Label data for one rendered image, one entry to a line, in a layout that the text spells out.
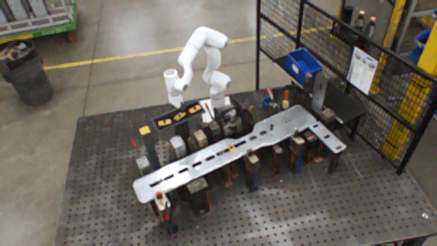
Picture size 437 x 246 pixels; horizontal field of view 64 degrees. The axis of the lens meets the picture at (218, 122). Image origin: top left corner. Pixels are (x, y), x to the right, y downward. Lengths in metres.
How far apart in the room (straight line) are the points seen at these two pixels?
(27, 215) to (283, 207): 2.47
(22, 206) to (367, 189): 3.13
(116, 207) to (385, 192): 1.91
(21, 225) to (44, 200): 0.30
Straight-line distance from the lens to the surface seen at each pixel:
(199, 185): 2.24
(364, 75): 2.66
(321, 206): 2.57
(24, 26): 6.21
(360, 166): 2.84
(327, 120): 2.63
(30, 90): 4.85
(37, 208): 3.88
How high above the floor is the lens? 2.88
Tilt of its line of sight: 46 degrees down
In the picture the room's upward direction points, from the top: 6 degrees counter-clockwise
